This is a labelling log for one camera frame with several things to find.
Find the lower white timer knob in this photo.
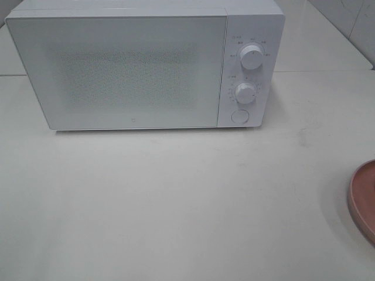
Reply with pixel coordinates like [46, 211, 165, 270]
[234, 83, 257, 105]

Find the white microwave oven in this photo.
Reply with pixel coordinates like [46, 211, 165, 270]
[5, 1, 285, 129]

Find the round white door button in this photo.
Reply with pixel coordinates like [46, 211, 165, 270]
[231, 109, 250, 124]

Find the pink round plate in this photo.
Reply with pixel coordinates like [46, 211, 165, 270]
[348, 160, 374, 239]

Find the white microwave door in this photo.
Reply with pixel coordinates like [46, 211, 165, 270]
[7, 16, 226, 131]

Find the upper white power knob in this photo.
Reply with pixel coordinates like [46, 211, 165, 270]
[239, 42, 264, 70]

